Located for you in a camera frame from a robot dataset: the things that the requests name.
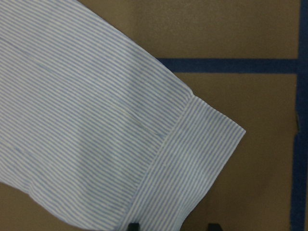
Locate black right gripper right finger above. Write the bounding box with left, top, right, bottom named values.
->
left=207, top=223, right=222, bottom=231

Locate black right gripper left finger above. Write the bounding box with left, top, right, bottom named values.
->
left=128, top=223, right=140, bottom=231

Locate blue striped dress shirt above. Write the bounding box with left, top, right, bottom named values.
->
left=0, top=0, right=245, bottom=231

